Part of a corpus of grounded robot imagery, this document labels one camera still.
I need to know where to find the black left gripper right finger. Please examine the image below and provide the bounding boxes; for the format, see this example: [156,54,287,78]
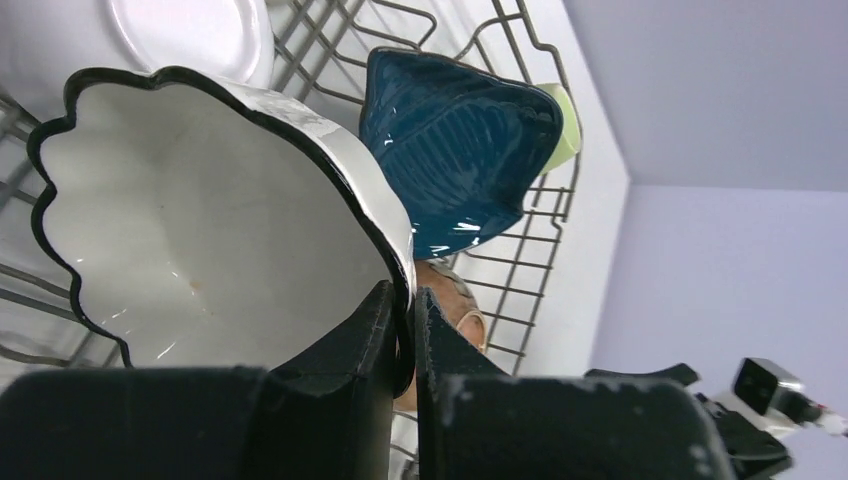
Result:
[414,289,735,479]

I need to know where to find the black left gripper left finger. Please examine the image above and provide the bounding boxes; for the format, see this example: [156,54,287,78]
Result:
[1,282,395,479]

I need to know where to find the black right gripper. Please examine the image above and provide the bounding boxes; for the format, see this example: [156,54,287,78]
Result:
[584,363,793,480]

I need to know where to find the tan brown bowl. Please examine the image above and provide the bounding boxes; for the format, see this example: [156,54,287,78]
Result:
[415,260,504,393]

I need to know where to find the white scalloped bowl black rim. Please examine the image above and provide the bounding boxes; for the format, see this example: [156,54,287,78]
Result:
[27,66,416,393]

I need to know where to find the blue leaf-shaped dish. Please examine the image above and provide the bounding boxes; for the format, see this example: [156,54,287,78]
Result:
[358,47,563,260]

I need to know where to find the green mug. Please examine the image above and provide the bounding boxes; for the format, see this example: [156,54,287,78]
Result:
[536,83,582,175]

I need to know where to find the plain white bowl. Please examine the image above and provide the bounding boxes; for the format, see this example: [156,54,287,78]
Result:
[1,0,275,120]

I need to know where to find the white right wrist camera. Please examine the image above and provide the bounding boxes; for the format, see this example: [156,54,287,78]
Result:
[714,357,847,440]

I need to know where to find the grey wire dish rack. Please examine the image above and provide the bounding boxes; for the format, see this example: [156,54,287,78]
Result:
[0,0,584,480]

